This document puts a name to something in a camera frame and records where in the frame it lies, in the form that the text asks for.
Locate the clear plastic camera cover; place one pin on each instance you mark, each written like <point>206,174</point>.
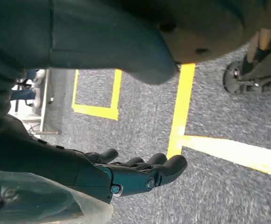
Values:
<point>44,201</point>

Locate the white desk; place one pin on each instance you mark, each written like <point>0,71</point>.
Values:
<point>45,102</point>

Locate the steel workbench table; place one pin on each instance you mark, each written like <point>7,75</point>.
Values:
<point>44,133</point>

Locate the dark robot leg shell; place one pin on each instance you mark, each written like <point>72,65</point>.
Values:
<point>207,31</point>

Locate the ribbed grey right arm sleeve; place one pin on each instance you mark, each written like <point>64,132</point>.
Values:
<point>0,92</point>

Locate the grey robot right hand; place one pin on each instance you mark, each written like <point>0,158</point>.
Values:
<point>91,37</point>

